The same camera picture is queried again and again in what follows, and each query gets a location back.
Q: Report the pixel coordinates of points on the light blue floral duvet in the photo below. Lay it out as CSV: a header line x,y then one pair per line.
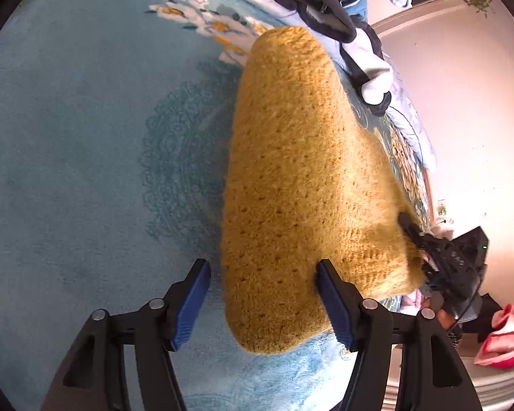
x,y
411,124

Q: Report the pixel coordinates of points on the wooden bed frame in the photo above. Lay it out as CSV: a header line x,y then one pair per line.
x,y
429,188

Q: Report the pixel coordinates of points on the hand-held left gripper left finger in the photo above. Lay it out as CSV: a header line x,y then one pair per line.
x,y
192,295

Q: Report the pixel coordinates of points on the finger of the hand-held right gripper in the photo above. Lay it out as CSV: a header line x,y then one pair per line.
x,y
413,231

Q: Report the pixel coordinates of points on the hanging green plant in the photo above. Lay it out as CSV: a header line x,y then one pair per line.
x,y
479,3

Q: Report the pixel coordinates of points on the wall outlet with green mark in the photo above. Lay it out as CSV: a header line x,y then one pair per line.
x,y
441,208

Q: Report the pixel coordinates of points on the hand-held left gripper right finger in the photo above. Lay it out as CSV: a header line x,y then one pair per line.
x,y
336,299

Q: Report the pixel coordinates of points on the pink towel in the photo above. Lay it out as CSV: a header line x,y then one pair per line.
x,y
506,338

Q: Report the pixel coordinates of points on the yellow knit sweater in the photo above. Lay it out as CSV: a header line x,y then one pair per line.
x,y
300,180

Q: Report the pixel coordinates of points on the teal floral bedsheet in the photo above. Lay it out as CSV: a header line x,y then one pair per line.
x,y
90,158

